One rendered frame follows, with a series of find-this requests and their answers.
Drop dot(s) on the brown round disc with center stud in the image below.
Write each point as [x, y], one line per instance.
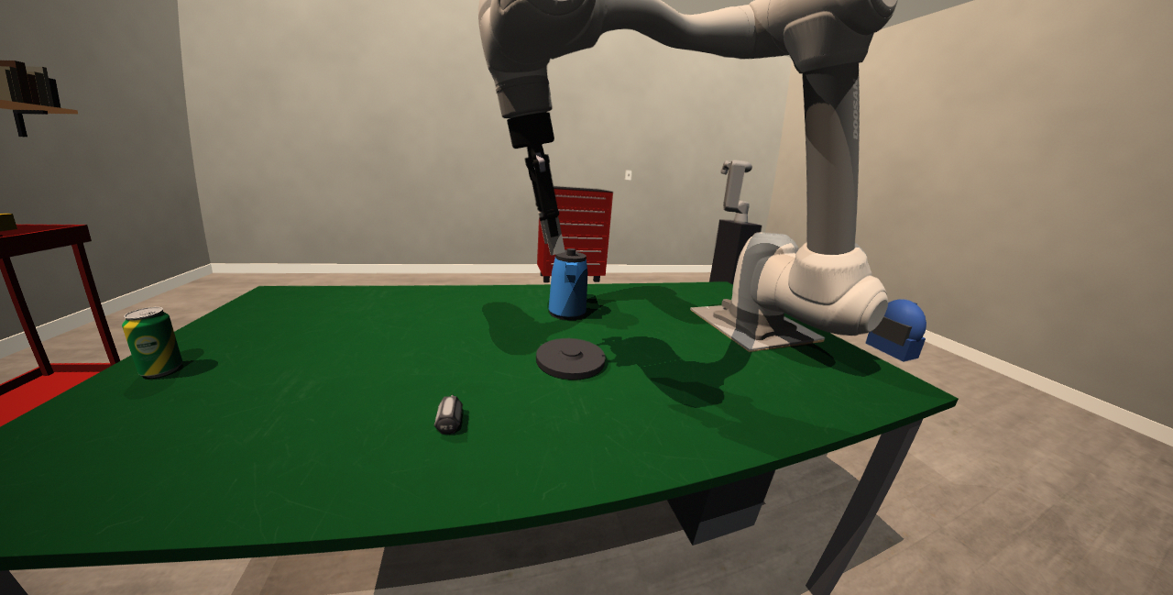
[579, 359]

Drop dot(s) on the green drink can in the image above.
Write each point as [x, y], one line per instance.
[152, 342]

